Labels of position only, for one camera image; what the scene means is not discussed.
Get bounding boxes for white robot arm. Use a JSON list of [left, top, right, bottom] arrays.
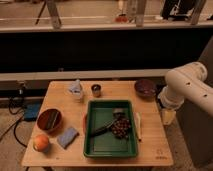
[[158, 62, 213, 116]]

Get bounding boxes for small metal cup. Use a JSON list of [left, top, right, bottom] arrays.
[[91, 84, 101, 97]]

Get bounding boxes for clear plastic cup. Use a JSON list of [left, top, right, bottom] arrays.
[[68, 79, 84, 102]]

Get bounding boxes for green plastic tray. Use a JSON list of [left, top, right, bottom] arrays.
[[84, 100, 138, 158]]

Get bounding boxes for dark purple bowl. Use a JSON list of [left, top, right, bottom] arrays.
[[134, 79, 157, 98]]

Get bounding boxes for light wooden stick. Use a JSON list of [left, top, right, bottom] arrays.
[[135, 113, 142, 142]]

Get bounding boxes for bunch of dark grapes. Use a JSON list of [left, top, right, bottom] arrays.
[[111, 117, 131, 139]]

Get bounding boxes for blue sponge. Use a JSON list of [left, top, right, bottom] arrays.
[[57, 127, 79, 149]]

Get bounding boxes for brown wooden bowl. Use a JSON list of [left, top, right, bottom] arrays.
[[37, 109, 62, 133]]

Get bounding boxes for blue box on floor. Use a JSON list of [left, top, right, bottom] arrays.
[[24, 103, 41, 121]]

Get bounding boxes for orange fruit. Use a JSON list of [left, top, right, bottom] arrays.
[[33, 134, 50, 152]]

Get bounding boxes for black cable on floor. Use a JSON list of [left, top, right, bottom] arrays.
[[0, 87, 28, 148]]

